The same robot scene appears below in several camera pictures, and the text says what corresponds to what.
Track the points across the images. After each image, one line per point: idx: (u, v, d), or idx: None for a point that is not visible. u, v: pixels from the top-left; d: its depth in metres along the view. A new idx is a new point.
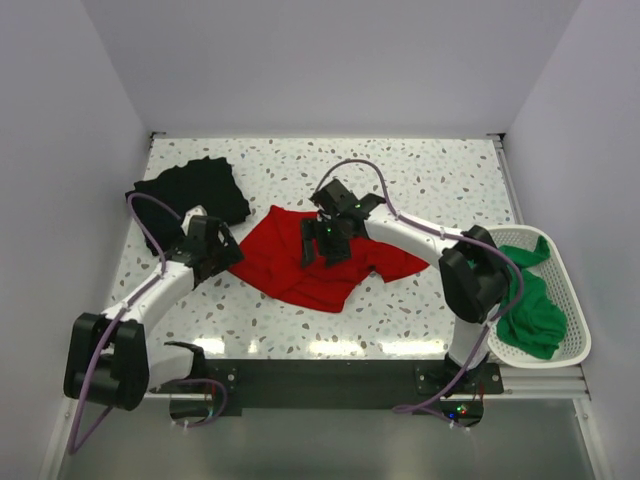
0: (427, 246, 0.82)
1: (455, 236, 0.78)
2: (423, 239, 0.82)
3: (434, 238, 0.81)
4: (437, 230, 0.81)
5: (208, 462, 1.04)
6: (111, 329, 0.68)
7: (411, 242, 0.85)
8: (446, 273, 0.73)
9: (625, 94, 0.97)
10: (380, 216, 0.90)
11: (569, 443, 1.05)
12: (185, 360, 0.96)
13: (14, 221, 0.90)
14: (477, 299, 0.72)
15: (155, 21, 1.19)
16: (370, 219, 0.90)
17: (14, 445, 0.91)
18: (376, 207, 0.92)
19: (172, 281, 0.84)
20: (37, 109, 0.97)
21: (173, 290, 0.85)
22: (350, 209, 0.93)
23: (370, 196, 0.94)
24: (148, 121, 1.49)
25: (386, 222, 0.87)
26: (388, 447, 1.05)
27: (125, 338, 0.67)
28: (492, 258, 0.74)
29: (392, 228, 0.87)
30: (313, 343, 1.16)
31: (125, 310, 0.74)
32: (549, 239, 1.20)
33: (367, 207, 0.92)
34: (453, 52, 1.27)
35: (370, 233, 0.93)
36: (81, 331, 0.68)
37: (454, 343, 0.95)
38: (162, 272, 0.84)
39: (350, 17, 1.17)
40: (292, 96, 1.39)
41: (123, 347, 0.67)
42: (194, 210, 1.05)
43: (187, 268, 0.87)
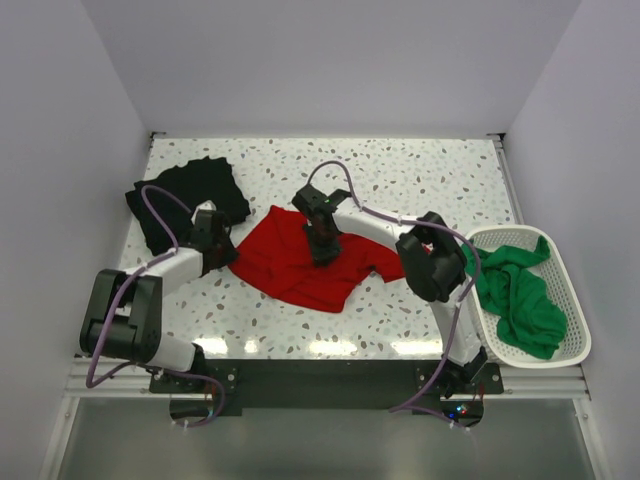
0: (386, 234, 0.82)
1: (411, 222, 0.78)
2: (382, 226, 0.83)
3: (393, 225, 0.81)
4: (395, 217, 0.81)
5: (208, 461, 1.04)
6: (133, 279, 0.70)
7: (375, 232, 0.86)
8: (403, 257, 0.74)
9: (624, 92, 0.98)
10: (345, 208, 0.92)
11: (570, 443, 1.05)
12: (185, 356, 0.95)
13: (15, 219, 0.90)
14: (434, 280, 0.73)
15: (156, 22, 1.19)
16: (338, 212, 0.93)
17: (14, 444, 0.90)
18: (344, 201, 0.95)
19: (182, 258, 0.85)
20: (38, 108, 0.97)
21: (184, 268, 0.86)
22: (321, 205, 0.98)
23: (338, 192, 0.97)
24: (149, 121, 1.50)
25: (350, 214, 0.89)
26: (388, 448, 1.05)
27: (145, 288, 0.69)
28: (446, 239, 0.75)
29: (357, 219, 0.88)
30: (313, 343, 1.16)
31: (143, 268, 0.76)
32: (549, 238, 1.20)
33: (335, 202, 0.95)
34: (453, 53, 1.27)
35: (339, 227, 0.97)
36: (102, 282, 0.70)
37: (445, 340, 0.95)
38: (173, 251, 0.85)
39: (350, 17, 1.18)
40: (292, 96, 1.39)
41: (144, 297, 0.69)
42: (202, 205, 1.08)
43: (196, 251, 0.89)
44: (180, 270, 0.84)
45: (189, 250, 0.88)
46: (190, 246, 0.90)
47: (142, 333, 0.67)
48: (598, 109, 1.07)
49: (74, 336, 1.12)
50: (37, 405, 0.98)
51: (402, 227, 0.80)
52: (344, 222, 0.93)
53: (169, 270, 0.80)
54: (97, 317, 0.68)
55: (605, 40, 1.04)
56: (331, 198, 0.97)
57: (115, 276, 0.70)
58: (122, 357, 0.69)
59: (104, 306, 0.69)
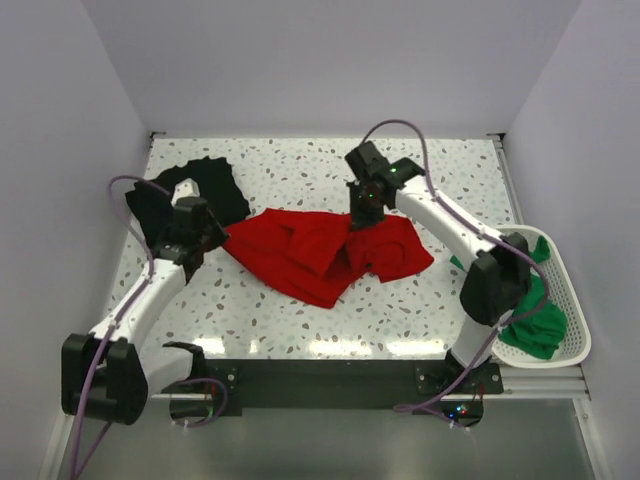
0: (460, 241, 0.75)
1: (494, 239, 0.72)
2: (457, 231, 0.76)
3: (470, 234, 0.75)
4: (476, 227, 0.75)
5: (208, 462, 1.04)
6: (102, 350, 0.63)
7: (443, 231, 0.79)
8: (475, 276, 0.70)
9: (624, 93, 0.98)
10: (414, 189, 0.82)
11: (570, 443, 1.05)
12: (184, 362, 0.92)
13: (15, 219, 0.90)
14: (497, 307, 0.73)
15: (156, 22, 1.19)
16: (405, 191, 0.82)
17: (13, 444, 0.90)
18: (414, 177, 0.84)
19: (162, 283, 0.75)
20: (37, 107, 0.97)
21: (166, 292, 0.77)
22: (384, 173, 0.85)
23: (407, 163, 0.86)
24: (148, 121, 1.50)
25: (421, 199, 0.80)
26: (388, 447, 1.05)
27: (115, 360, 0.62)
28: (521, 268, 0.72)
29: (425, 207, 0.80)
30: (313, 343, 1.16)
31: (114, 329, 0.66)
32: (549, 239, 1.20)
33: (402, 174, 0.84)
34: (453, 52, 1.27)
35: (398, 203, 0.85)
36: (69, 355, 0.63)
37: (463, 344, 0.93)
38: (149, 275, 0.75)
39: (350, 17, 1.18)
40: (292, 96, 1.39)
41: (116, 371, 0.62)
42: (183, 184, 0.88)
43: (176, 266, 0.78)
44: (160, 296, 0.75)
45: (170, 264, 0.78)
46: (171, 253, 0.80)
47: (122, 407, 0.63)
48: (598, 108, 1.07)
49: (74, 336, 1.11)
50: (37, 405, 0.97)
51: (481, 242, 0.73)
52: (406, 203, 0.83)
53: (147, 310, 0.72)
54: (73, 391, 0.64)
55: (605, 40, 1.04)
56: (396, 165, 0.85)
57: (82, 346, 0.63)
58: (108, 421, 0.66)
59: (79, 378, 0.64)
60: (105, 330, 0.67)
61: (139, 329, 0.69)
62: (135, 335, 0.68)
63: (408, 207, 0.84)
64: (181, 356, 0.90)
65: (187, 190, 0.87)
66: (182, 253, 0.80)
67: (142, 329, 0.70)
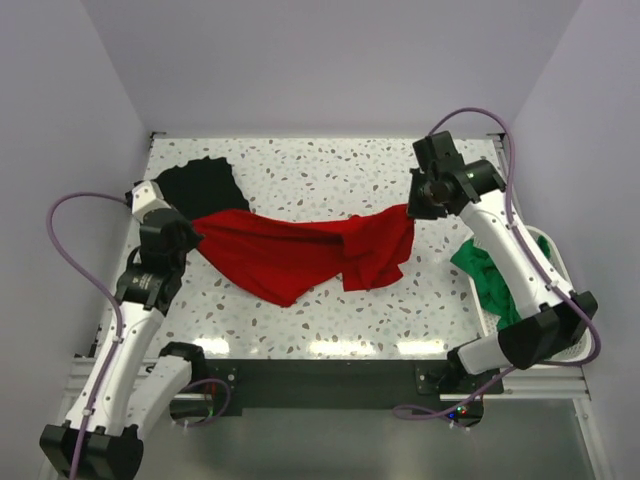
0: (525, 284, 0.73)
1: (563, 296, 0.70)
2: (525, 271, 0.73)
3: (538, 281, 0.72)
4: (549, 277, 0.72)
5: (208, 462, 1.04)
6: (81, 442, 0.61)
7: (509, 261, 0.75)
8: (533, 331, 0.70)
9: (625, 92, 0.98)
10: (491, 208, 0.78)
11: (569, 444, 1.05)
12: (185, 373, 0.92)
13: (14, 218, 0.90)
14: (538, 360, 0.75)
15: (156, 21, 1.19)
16: (479, 206, 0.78)
17: (14, 444, 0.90)
18: (489, 191, 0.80)
19: (133, 341, 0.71)
20: (38, 107, 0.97)
21: (141, 348, 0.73)
22: (457, 175, 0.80)
23: (486, 171, 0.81)
24: (149, 121, 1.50)
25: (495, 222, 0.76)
26: (388, 447, 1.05)
27: (94, 450, 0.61)
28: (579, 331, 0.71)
29: (498, 230, 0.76)
30: (313, 343, 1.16)
31: (88, 417, 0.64)
32: (549, 238, 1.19)
33: (478, 184, 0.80)
34: (453, 52, 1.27)
35: (464, 213, 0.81)
36: (50, 448, 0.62)
37: (473, 357, 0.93)
38: (118, 337, 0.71)
39: (349, 16, 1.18)
40: (292, 96, 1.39)
41: (97, 460, 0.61)
42: (143, 190, 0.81)
43: (146, 310, 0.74)
44: (136, 354, 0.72)
45: (140, 309, 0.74)
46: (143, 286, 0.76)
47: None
48: (598, 108, 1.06)
49: (74, 336, 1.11)
50: (37, 405, 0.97)
51: (548, 294, 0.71)
52: (475, 218, 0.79)
53: (123, 381, 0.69)
54: (66, 469, 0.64)
55: (606, 40, 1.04)
56: (469, 168, 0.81)
57: (60, 440, 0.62)
58: None
59: (66, 462, 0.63)
60: (81, 419, 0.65)
61: (118, 403, 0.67)
62: (114, 415, 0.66)
63: (471, 219, 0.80)
64: (179, 371, 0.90)
65: (147, 195, 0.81)
66: (154, 286, 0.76)
67: (122, 402, 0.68)
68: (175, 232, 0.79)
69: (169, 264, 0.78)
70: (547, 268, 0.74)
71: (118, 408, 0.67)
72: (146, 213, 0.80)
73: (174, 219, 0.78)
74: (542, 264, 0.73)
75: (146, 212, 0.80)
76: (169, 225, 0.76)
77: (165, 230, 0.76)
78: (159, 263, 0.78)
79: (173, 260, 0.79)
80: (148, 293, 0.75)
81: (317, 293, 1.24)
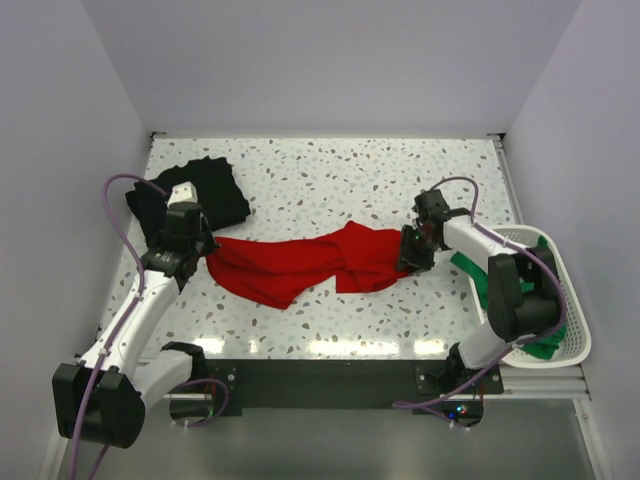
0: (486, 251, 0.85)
1: (515, 246, 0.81)
2: (485, 244, 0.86)
3: (496, 246, 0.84)
4: (501, 240, 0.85)
5: (208, 462, 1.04)
6: (94, 380, 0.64)
7: (474, 245, 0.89)
8: (492, 274, 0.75)
9: (625, 92, 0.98)
10: (458, 222, 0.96)
11: (570, 444, 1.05)
12: (185, 366, 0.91)
13: (14, 217, 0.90)
14: (514, 311, 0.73)
15: (156, 21, 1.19)
16: (450, 222, 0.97)
17: (14, 443, 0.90)
18: (460, 216, 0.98)
19: (152, 300, 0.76)
20: (38, 108, 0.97)
21: (157, 309, 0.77)
22: (437, 215, 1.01)
23: (460, 208, 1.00)
24: (149, 121, 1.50)
25: (461, 226, 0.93)
26: (388, 448, 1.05)
27: (107, 390, 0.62)
28: (548, 283, 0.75)
29: (463, 231, 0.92)
30: (313, 343, 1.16)
31: (103, 357, 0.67)
32: (548, 238, 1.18)
33: (452, 216, 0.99)
34: (453, 51, 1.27)
35: (447, 240, 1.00)
36: (61, 385, 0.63)
37: (469, 343, 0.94)
38: (140, 292, 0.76)
39: (349, 17, 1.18)
40: (292, 95, 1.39)
41: (109, 401, 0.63)
42: (182, 189, 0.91)
43: (167, 280, 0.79)
44: (152, 314, 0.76)
45: (162, 277, 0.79)
46: (165, 260, 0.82)
47: (119, 431, 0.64)
48: (598, 109, 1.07)
49: (74, 336, 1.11)
50: (38, 404, 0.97)
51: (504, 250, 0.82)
52: (452, 234, 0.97)
53: (135, 332, 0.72)
54: (69, 419, 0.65)
55: (605, 41, 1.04)
56: (451, 212, 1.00)
57: (73, 377, 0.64)
58: (104, 441, 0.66)
59: (72, 408, 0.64)
60: (96, 359, 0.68)
61: (129, 354, 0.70)
62: (126, 361, 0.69)
63: (455, 244, 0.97)
64: (182, 359, 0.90)
65: (186, 194, 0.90)
66: (174, 262, 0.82)
67: (134, 352, 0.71)
68: (198, 221, 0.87)
69: (188, 246, 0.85)
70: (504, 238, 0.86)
71: (129, 357, 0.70)
72: (180, 206, 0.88)
73: (196, 208, 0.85)
74: (499, 235, 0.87)
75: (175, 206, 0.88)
76: (193, 215, 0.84)
77: (189, 218, 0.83)
78: (179, 245, 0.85)
79: (192, 246, 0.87)
80: (168, 266, 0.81)
81: (317, 293, 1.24)
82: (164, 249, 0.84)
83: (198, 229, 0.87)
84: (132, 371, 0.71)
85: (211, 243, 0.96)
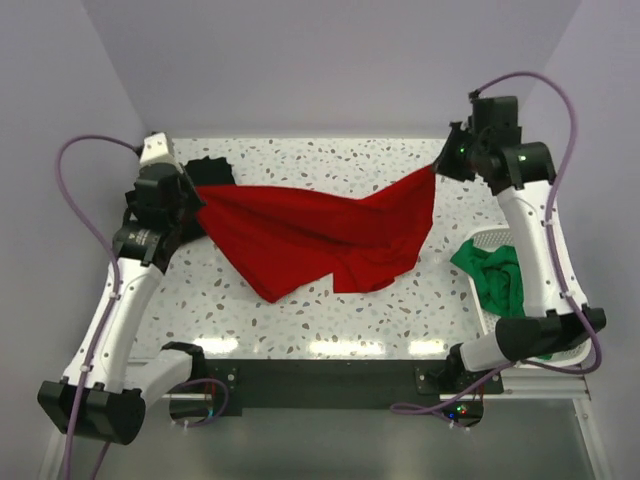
0: (541, 287, 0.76)
1: (572, 305, 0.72)
2: (543, 274, 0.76)
3: (553, 286, 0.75)
4: (565, 284, 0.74)
5: (207, 462, 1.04)
6: (78, 399, 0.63)
7: (532, 259, 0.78)
8: (532, 326, 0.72)
9: (624, 94, 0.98)
10: (532, 200, 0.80)
11: (570, 445, 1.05)
12: (185, 366, 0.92)
13: (14, 217, 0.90)
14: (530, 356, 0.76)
15: (156, 21, 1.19)
16: (520, 194, 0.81)
17: (12, 443, 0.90)
18: (538, 183, 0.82)
19: (131, 299, 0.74)
20: (38, 108, 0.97)
21: (136, 306, 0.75)
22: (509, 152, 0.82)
23: (539, 144, 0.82)
24: (149, 121, 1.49)
25: (530, 216, 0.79)
26: (389, 448, 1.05)
27: (94, 408, 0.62)
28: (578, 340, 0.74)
29: (531, 229, 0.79)
30: (313, 343, 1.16)
31: (86, 373, 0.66)
32: None
33: (527, 164, 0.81)
34: (452, 52, 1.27)
35: (510, 183, 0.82)
36: (51, 405, 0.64)
37: (472, 347, 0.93)
38: (116, 292, 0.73)
39: (349, 18, 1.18)
40: (292, 96, 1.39)
41: (99, 418, 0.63)
42: (155, 142, 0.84)
43: (143, 270, 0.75)
44: (132, 313, 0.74)
45: (138, 265, 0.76)
46: (143, 240, 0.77)
47: (118, 438, 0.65)
48: (596, 110, 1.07)
49: (74, 336, 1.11)
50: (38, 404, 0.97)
51: (559, 301, 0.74)
52: (515, 206, 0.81)
53: (117, 340, 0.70)
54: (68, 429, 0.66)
55: (605, 42, 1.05)
56: (524, 153, 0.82)
57: (59, 397, 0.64)
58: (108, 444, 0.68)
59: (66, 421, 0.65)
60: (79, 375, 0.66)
61: (114, 363, 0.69)
62: (112, 372, 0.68)
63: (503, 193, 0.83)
64: (182, 359, 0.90)
65: (159, 148, 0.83)
66: (151, 243, 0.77)
67: (120, 358, 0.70)
68: (174, 190, 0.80)
69: (167, 221, 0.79)
70: (568, 275, 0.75)
71: (116, 366, 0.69)
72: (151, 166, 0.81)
73: (170, 175, 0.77)
74: (565, 273, 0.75)
75: (152, 165, 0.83)
76: (169, 182, 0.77)
77: (164, 186, 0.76)
78: (157, 221, 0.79)
79: (171, 217, 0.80)
80: (145, 250, 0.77)
81: (317, 293, 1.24)
82: (142, 225, 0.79)
83: (175, 196, 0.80)
84: (123, 375, 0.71)
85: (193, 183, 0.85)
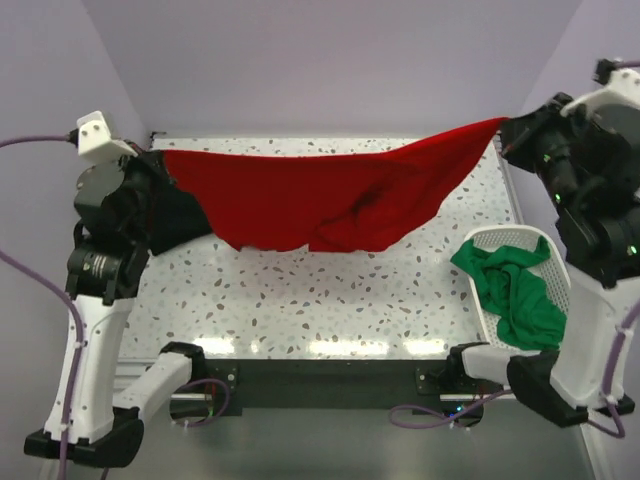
0: (580, 384, 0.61)
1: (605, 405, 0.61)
2: (589, 377, 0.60)
3: (596, 387, 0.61)
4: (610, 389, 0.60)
5: (208, 462, 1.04)
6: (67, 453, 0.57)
7: (584, 358, 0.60)
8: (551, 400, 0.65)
9: None
10: (614, 298, 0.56)
11: (570, 445, 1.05)
12: (184, 370, 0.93)
13: (14, 217, 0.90)
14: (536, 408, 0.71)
15: (157, 22, 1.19)
16: (608, 291, 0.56)
17: (12, 444, 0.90)
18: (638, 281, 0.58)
19: (101, 342, 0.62)
20: (38, 107, 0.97)
21: (109, 345, 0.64)
22: (622, 234, 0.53)
23: None
24: (148, 120, 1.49)
25: (603, 318, 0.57)
26: (387, 449, 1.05)
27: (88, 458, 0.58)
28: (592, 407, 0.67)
29: (599, 332, 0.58)
30: (313, 343, 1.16)
31: (67, 430, 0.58)
32: (549, 239, 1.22)
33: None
34: (453, 52, 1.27)
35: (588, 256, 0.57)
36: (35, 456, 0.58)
37: (478, 359, 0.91)
38: (80, 341, 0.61)
39: (350, 18, 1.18)
40: (292, 96, 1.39)
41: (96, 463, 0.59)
42: (92, 124, 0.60)
43: (107, 307, 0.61)
44: (104, 355, 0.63)
45: (99, 303, 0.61)
46: (98, 272, 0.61)
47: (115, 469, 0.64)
48: None
49: None
50: (38, 404, 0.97)
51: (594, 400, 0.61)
52: (594, 294, 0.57)
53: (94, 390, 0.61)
54: None
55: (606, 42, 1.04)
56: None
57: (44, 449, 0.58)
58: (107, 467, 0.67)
59: None
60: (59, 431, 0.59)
61: (97, 411, 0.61)
62: (97, 423, 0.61)
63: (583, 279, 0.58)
64: (182, 365, 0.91)
65: (100, 135, 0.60)
66: (109, 273, 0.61)
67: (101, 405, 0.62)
68: (127, 197, 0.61)
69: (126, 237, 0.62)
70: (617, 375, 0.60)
71: (98, 414, 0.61)
72: (93, 167, 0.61)
73: (116, 185, 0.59)
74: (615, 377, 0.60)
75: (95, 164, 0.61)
76: (115, 194, 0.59)
77: (111, 200, 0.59)
78: (112, 239, 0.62)
79: (130, 231, 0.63)
80: (104, 284, 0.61)
81: (317, 292, 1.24)
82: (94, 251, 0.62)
83: (132, 203, 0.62)
84: (107, 415, 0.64)
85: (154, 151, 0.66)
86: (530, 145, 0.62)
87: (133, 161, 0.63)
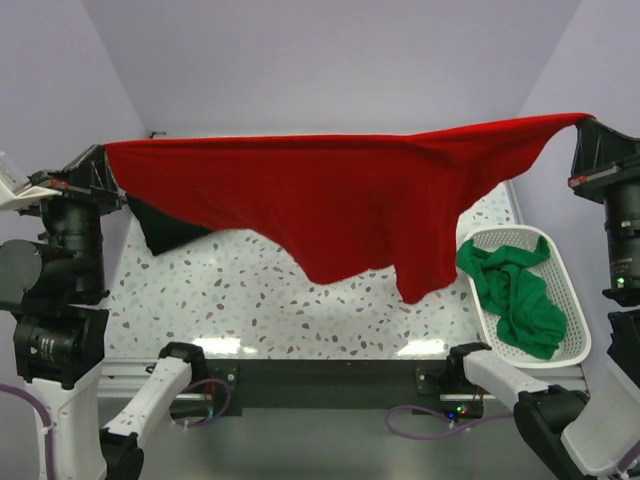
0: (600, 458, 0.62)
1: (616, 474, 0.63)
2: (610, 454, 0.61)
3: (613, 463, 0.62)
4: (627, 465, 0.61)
5: (208, 461, 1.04)
6: None
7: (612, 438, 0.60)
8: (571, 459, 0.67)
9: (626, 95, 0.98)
10: None
11: None
12: (185, 375, 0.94)
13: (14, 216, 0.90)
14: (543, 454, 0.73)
15: (156, 24, 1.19)
16: None
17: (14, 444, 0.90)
18: None
19: (69, 423, 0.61)
20: (38, 107, 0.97)
21: (81, 418, 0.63)
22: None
23: None
24: (149, 120, 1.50)
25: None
26: (387, 450, 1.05)
27: None
28: None
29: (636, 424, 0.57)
30: (313, 344, 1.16)
31: None
32: (549, 239, 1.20)
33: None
34: (453, 54, 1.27)
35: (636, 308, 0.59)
36: None
37: (481, 373, 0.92)
38: (48, 424, 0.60)
39: (350, 20, 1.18)
40: (292, 97, 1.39)
41: None
42: None
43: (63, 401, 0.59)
44: (81, 427, 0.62)
45: (55, 388, 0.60)
46: (49, 360, 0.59)
47: None
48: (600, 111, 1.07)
49: None
50: None
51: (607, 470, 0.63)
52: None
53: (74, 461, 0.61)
54: None
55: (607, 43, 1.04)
56: None
57: None
58: None
59: None
60: None
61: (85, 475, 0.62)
62: None
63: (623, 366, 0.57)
64: (182, 371, 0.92)
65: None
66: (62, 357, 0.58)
67: (88, 468, 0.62)
68: (65, 276, 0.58)
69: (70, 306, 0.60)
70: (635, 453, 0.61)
71: (86, 477, 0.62)
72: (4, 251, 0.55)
73: (50, 272, 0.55)
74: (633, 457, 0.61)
75: None
76: (45, 285, 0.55)
77: (41, 291, 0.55)
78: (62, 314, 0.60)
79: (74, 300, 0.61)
80: (59, 370, 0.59)
81: (317, 293, 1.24)
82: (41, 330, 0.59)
83: (69, 279, 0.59)
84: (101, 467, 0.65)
85: (90, 151, 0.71)
86: (607, 188, 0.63)
87: (59, 200, 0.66)
